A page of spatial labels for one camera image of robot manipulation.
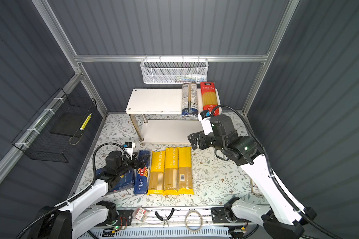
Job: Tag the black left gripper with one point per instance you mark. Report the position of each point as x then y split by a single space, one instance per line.
141 163

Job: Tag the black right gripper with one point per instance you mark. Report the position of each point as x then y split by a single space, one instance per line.
192 138

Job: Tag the clear blue spaghetti bag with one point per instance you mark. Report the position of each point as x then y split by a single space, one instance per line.
189 105

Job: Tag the red spaghetti bag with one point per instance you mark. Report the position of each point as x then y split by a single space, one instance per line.
208 94

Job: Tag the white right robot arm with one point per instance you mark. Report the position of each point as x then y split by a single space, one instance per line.
284 217

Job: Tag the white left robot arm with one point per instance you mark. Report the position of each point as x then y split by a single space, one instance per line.
77 215

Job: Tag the dark blue pasta box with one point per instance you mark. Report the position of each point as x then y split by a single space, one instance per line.
117 184

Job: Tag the white two-tier shelf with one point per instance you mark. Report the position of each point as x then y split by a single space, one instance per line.
156 116

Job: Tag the blue Barilla spaghetti box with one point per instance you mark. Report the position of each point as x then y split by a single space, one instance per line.
142 174

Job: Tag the yellow Pastatime bag left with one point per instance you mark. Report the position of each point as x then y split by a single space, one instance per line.
156 182

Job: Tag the yellow pastatime bag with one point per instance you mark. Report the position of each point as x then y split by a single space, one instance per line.
171 175
156 182
185 171

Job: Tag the yellow Pastatime bag middle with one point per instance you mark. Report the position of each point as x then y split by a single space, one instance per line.
171 175

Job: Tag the yellow Pastatime bag right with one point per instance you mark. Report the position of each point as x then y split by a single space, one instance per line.
185 171

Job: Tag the small red white packet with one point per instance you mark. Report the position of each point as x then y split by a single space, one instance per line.
140 214

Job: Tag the roll of clear tape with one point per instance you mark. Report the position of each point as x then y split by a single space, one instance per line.
193 221

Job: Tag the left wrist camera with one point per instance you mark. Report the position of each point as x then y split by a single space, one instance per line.
129 147

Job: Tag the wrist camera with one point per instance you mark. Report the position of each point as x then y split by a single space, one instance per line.
129 147
204 118

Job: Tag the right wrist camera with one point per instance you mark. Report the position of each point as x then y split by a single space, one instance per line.
204 118

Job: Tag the black handled pliers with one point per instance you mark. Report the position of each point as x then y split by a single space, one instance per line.
165 219

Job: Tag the white wire mesh basket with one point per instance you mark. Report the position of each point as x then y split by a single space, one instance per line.
174 71

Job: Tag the black wire basket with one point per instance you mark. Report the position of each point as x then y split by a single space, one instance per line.
55 134

